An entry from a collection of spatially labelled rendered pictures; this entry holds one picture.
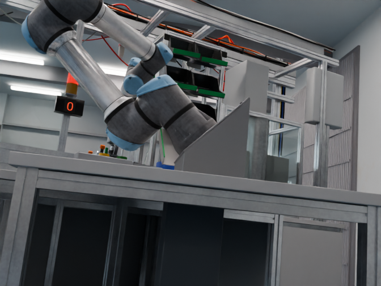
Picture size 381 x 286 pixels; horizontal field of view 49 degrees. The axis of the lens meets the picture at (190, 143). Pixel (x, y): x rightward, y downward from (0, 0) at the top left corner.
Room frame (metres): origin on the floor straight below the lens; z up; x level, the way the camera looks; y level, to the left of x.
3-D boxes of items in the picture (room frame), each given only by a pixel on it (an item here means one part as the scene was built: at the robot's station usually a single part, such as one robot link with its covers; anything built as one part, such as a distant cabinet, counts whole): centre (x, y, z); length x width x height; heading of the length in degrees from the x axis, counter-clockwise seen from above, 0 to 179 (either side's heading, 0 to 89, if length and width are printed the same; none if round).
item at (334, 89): (3.06, -0.98, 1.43); 0.30 x 0.09 x 1.13; 115
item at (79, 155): (1.57, 0.32, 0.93); 0.21 x 0.07 x 0.06; 115
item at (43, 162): (1.31, -0.02, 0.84); 0.90 x 0.70 x 0.03; 97
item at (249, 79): (2.98, -0.39, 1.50); 0.38 x 0.21 x 0.88; 25
